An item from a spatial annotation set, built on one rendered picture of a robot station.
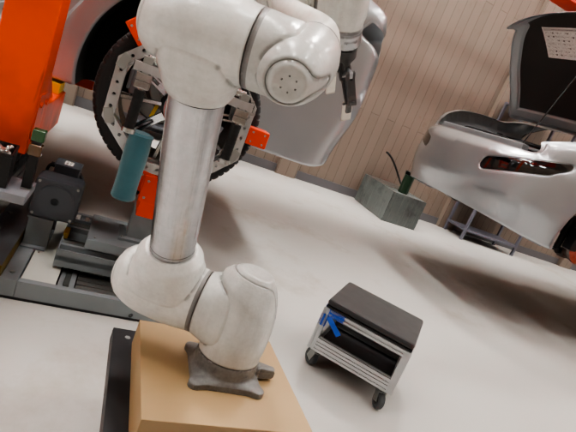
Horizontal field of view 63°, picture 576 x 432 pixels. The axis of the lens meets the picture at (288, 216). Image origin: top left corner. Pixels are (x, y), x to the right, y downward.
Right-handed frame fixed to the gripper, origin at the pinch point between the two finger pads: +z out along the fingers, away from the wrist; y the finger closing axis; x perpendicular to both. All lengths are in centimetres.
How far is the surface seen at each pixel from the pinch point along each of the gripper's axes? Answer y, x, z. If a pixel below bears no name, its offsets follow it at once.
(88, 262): -15, -97, 70
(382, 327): 41, 12, 86
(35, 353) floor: 28, -111, 55
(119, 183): -20, -74, 34
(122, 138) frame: -37, -70, 28
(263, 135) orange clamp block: -32, -17, 37
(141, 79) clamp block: -28, -57, -1
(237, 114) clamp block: -20.4, -28.6, 13.6
